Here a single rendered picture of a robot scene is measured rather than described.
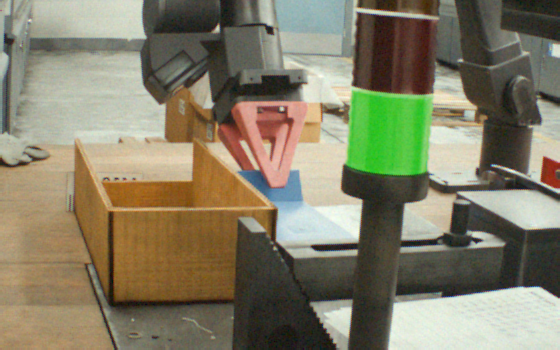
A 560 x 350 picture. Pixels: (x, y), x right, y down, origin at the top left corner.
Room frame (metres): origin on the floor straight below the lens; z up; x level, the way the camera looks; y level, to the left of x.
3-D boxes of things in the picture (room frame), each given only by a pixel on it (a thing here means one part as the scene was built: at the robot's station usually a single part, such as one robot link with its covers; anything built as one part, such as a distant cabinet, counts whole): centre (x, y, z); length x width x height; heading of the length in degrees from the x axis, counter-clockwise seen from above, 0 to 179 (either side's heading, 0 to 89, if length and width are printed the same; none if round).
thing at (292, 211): (0.78, 0.00, 0.93); 0.15 x 0.07 x 0.03; 21
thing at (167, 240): (0.74, 0.11, 0.93); 0.25 x 0.13 x 0.08; 19
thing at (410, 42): (0.42, -0.04, 1.10); 0.04 x 0.04 x 0.03
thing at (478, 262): (0.56, -0.07, 0.95); 0.15 x 0.03 x 0.10; 109
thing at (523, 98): (1.07, -0.25, 1.00); 0.09 x 0.06 x 0.06; 25
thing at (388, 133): (0.42, -0.04, 1.07); 0.04 x 0.04 x 0.03
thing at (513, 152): (1.07, -0.26, 0.94); 0.20 x 0.07 x 0.08; 109
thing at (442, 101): (7.46, -0.83, 0.07); 1.20 x 1.00 x 0.14; 107
